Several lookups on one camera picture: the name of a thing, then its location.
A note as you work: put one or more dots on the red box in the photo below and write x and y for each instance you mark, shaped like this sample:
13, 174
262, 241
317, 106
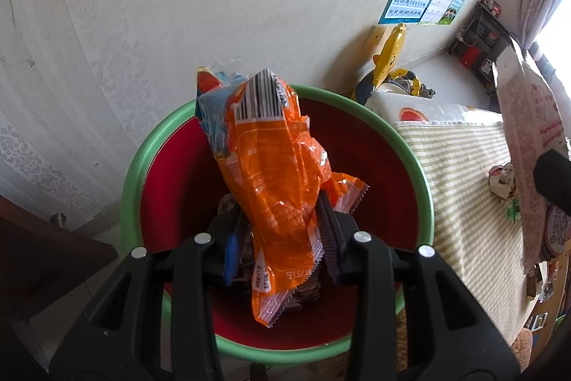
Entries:
469, 58

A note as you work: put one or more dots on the red bin with green rim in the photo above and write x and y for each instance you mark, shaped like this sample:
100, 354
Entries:
374, 149

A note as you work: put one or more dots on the striped tablecloth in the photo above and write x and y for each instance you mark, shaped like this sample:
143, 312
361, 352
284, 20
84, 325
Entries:
459, 202

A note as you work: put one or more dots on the crumpled paper wrapper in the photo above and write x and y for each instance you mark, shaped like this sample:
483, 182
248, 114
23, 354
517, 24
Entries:
502, 181

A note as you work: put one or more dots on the metal door stop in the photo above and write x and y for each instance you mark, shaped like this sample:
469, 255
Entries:
58, 219

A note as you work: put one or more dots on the brown fuzzy stool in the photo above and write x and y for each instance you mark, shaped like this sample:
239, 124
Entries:
523, 347

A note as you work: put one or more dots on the dark wooden furniture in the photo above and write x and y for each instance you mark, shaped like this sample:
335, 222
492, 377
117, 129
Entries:
35, 260

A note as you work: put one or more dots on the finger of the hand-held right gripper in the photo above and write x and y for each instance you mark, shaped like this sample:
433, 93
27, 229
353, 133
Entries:
555, 180

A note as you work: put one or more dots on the window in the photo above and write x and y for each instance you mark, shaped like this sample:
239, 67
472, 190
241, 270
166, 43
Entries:
557, 28

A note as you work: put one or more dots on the dark shelf unit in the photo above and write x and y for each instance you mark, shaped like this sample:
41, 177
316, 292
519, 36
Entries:
479, 46

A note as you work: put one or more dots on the orange snack wrapper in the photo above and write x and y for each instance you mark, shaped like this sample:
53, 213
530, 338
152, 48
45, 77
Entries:
272, 175

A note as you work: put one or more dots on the pink white paper bag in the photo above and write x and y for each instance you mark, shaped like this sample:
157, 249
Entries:
524, 117

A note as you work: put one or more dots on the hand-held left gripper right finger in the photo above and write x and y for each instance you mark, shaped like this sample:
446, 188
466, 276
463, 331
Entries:
332, 242

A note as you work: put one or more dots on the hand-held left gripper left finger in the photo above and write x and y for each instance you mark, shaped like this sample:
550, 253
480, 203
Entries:
231, 256

